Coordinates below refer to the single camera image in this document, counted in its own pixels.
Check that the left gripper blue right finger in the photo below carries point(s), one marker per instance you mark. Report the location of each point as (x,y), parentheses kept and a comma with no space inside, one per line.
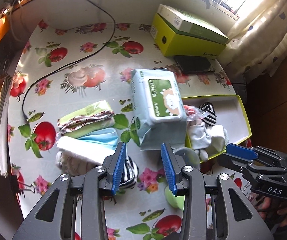
(171,168)

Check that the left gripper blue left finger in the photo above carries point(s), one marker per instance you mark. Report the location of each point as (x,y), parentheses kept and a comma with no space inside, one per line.
(115,167)

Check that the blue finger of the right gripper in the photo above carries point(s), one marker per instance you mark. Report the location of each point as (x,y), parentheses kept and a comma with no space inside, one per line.
(241,152)
(235,163)

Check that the black white striped sock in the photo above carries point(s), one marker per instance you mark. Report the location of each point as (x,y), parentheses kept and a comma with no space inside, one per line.
(210,118)
(130,174)

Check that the grey white knit glove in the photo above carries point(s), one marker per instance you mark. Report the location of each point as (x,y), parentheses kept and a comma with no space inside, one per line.
(200,139)

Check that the cream striped towel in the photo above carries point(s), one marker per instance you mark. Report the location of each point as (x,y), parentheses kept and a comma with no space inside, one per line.
(77,157)

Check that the clear plastic wrapper red print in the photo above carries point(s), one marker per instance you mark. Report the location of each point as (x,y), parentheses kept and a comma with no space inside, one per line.
(193,114)

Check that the person's right hand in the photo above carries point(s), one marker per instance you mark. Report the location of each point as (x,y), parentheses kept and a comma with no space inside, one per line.
(282,211)

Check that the round plastic container lid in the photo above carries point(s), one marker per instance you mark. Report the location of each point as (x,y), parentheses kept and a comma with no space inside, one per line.
(190,156)

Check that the folded light blue cloth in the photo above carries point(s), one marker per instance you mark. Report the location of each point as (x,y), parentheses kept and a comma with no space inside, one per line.
(106,136)

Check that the folded green patterned cloths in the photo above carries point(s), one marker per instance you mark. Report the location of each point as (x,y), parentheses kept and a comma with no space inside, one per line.
(96,116)

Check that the baby wipes pack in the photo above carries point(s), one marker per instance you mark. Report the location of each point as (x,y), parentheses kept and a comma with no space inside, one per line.
(159,114)

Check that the black binder clip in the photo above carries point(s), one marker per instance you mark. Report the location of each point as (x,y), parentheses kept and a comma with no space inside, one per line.
(19,186)

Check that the black phone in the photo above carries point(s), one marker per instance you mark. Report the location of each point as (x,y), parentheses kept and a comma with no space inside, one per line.
(193,64)

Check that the dotted white curtain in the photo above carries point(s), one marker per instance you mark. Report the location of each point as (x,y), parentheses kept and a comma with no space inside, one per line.
(257,42)

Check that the yellow-green shoebox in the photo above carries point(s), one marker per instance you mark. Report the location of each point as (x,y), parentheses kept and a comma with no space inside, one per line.
(172,44)

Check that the white green flat box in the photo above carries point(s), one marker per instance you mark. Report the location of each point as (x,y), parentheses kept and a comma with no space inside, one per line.
(189,24)

